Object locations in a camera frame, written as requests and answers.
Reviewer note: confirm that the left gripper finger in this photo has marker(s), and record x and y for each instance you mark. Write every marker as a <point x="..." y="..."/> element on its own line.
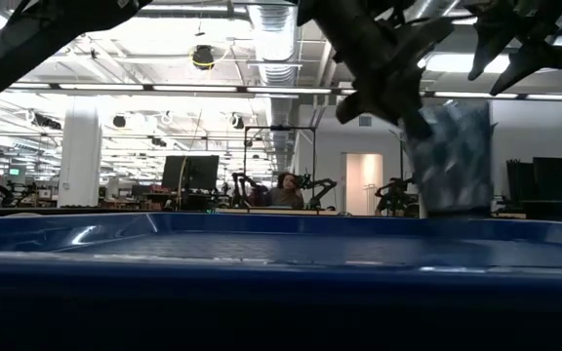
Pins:
<point x="415" y="124"/>

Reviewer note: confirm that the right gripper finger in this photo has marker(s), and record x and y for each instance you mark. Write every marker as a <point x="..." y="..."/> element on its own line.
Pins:
<point x="488" y="46"/>
<point x="534" y="66"/>

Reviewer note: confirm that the dark blue faceted cup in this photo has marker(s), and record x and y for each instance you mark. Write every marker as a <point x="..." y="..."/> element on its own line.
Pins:
<point x="452" y="166"/>

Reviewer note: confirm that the black background robot arm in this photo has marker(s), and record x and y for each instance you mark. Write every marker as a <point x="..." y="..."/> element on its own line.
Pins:
<point x="242" y="181"/>
<point x="395" y="195"/>
<point x="327" y="184"/>

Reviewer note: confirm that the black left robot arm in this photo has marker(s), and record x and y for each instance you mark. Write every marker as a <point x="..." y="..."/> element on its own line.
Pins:
<point x="27" y="39"/>

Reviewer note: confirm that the blue plastic tray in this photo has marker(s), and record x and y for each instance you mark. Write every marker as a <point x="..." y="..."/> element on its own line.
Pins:
<point x="281" y="292"/>

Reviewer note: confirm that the ceiling light strip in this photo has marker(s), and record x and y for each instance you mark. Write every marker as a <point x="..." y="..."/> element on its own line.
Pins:
<point x="188" y="88"/>
<point x="505" y="95"/>

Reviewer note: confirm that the lit doorway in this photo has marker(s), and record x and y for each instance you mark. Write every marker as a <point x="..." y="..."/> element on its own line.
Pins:
<point x="364" y="183"/>

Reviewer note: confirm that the white plant pot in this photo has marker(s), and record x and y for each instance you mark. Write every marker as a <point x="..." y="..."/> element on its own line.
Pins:
<point x="423" y="207"/>

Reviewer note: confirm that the black equipment rack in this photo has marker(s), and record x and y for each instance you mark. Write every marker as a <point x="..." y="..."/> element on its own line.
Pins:
<point x="551" y="178"/>

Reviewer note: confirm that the person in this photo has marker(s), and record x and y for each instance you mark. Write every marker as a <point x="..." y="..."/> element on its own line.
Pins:
<point x="286" y="195"/>

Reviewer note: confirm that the small black ceiling speaker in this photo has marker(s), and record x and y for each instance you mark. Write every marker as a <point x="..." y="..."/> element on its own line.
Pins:
<point x="238" y="122"/>
<point x="119" y="121"/>

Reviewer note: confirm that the black computer monitor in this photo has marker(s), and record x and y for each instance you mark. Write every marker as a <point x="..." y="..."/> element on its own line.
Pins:
<point x="190" y="171"/>

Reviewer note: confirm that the white building column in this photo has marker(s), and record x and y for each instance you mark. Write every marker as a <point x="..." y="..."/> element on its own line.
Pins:
<point x="80" y="161"/>

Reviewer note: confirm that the silver ceiling air duct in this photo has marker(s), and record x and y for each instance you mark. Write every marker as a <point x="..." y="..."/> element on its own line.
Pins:
<point x="276" y="44"/>

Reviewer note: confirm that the black metal frame stand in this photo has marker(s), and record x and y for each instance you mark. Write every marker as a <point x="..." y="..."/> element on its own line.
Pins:
<point x="280" y="128"/>

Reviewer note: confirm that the black dome ceiling camera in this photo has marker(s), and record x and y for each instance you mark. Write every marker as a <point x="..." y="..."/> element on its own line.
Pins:
<point x="203" y="56"/>

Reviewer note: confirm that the black aluminium table frame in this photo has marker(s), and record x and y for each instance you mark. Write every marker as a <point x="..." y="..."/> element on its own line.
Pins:
<point x="66" y="211"/>

